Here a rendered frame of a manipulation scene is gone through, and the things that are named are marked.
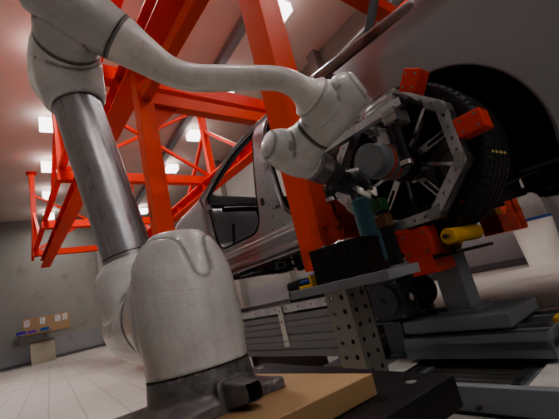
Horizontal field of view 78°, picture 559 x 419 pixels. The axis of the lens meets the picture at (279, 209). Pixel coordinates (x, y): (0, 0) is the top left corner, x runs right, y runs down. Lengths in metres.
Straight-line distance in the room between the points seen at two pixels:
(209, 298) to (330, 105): 0.50
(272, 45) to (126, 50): 1.27
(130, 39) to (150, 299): 0.52
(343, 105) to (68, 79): 0.59
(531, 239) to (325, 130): 5.39
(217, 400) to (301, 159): 0.56
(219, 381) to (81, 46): 0.68
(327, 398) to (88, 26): 0.75
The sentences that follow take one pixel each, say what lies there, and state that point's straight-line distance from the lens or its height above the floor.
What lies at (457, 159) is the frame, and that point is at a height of 0.75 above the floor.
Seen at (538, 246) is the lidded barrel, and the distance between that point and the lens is 6.07.
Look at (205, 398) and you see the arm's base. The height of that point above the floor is 0.35.
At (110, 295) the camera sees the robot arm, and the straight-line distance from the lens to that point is 0.72.
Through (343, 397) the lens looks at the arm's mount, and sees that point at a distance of 0.48.
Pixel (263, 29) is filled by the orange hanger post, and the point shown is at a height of 1.81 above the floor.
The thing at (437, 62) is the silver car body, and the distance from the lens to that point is 1.94.
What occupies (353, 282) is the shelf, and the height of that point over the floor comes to 0.44.
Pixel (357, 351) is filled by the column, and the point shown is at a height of 0.23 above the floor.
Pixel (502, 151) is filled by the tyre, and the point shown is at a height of 0.76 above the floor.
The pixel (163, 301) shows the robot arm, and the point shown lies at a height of 0.48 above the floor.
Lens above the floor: 0.45
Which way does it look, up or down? 13 degrees up
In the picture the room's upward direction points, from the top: 13 degrees counter-clockwise
